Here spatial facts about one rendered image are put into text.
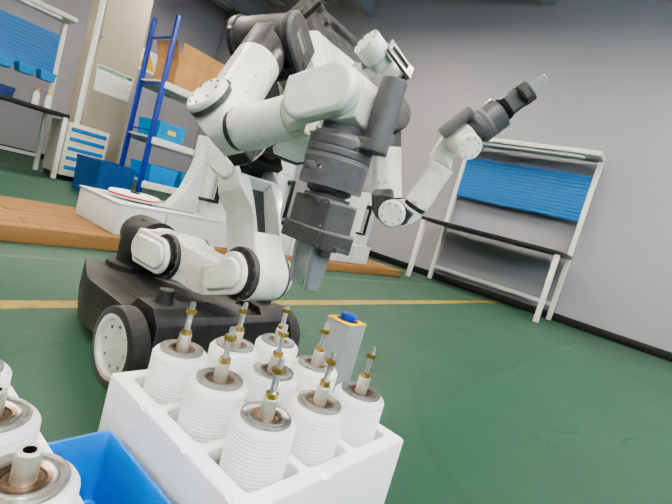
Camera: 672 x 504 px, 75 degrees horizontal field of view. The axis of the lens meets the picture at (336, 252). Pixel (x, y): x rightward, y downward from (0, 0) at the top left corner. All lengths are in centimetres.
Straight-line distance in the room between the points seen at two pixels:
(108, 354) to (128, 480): 50
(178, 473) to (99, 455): 18
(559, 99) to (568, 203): 131
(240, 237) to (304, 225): 62
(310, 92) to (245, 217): 65
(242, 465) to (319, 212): 36
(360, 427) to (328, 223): 41
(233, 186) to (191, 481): 75
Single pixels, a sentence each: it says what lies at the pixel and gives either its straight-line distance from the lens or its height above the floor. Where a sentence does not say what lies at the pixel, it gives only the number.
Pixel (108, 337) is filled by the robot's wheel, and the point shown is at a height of 11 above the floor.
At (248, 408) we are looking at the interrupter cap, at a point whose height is 25.
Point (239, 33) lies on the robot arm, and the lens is 100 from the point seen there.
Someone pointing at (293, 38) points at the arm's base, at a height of 86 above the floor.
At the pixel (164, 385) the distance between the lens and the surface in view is 82.
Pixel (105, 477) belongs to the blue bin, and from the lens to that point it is 86.
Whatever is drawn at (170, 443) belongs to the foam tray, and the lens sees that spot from 74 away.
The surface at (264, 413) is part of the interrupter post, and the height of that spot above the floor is 26.
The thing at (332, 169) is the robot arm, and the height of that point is 61.
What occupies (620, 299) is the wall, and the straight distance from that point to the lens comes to 560.
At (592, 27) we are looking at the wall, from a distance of 644.
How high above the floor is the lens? 57
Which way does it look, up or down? 6 degrees down
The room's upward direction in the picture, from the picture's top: 16 degrees clockwise
